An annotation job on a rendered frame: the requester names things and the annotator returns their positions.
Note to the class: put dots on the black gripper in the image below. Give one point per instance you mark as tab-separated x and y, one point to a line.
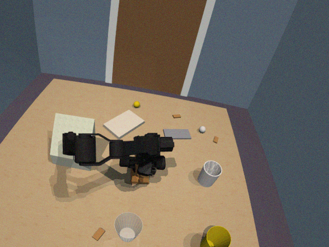
127	161

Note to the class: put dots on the yellow ball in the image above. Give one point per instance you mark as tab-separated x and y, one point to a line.
136	104

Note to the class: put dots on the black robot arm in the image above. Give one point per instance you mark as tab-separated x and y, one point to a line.
83	147

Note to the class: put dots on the white ball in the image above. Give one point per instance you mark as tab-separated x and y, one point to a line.
202	129

